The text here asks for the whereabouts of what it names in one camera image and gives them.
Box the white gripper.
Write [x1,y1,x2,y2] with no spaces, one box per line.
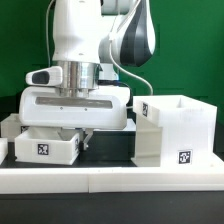
[19,61,130,150]

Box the white front drawer tray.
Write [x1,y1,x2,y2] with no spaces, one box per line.
[15,127,80,165]

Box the white drawer tray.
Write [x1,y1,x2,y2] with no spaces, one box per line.
[15,127,80,165]
[1,113,28,140]

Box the white drawer cabinet box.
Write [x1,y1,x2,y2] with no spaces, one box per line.
[132,95,217,168]

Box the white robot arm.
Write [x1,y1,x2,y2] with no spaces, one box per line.
[19,0,155,132]

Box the white marker tag sheet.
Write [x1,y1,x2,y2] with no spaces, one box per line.
[124,118,136,132]

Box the white front fence bar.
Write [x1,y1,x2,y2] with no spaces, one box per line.
[0,167,224,194]

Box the white fence bar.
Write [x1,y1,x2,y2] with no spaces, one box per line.
[0,167,224,194]
[0,138,8,165]

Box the white left fence bar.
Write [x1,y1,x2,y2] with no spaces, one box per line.
[0,138,8,165]

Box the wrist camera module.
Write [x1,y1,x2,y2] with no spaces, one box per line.
[25,66,63,86]

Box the white thin cable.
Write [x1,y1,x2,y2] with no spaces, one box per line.
[108,0,154,98]

